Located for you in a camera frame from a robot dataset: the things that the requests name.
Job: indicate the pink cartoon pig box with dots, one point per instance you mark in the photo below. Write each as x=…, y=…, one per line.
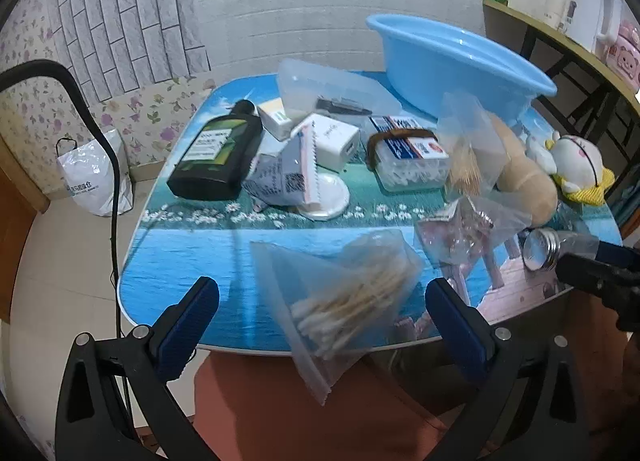
x=625, y=58

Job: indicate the light blue plastic basin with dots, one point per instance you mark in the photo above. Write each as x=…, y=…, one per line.
x=450, y=61

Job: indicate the clear bottle with metal cap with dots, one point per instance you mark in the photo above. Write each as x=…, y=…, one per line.
x=537, y=248

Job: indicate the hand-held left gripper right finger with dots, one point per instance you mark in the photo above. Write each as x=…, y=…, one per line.
x=455, y=326

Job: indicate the white plastic bag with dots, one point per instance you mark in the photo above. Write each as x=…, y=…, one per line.
x=95, y=181

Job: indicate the clear bag with black item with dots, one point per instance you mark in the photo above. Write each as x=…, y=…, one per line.
x=310, y=86

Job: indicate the wooden door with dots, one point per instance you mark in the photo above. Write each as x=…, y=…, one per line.
x=15, y=191

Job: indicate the white electric kettle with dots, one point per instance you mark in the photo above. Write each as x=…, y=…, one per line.
x=590, y=11

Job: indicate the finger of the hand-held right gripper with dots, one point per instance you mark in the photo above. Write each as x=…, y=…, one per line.
x=620, y=255
x=585, y=271

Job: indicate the white charger box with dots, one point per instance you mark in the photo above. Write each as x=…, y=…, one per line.
x=335, y=141

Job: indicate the dark green bottle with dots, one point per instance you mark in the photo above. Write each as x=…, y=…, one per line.
x=215, y=156

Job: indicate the white and yellow plush toy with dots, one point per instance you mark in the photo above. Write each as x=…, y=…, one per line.
x=575, y=158

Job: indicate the cotton swab box with band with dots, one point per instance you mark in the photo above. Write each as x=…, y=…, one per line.
x=410, y=166

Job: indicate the small clear bag pink contents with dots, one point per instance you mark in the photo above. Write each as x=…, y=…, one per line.
x=455, y=236

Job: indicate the tan plush toy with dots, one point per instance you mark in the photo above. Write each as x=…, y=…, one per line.
x=530, y=186

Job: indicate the clear bag of cotton swabs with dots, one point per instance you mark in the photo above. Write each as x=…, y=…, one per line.
x=340, y=311

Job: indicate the clear bag of toothpicks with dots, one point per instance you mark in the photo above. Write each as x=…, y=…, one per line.
x=465, y=171

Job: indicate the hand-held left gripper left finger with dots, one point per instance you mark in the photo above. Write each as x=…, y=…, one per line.
x=192, y=326

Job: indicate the white ribbed cup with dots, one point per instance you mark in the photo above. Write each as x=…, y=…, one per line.
x=555, y=11

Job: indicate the wooden side table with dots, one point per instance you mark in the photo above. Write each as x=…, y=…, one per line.
x=545, y=26

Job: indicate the small white box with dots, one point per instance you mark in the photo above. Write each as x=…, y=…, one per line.
x=275, y=123

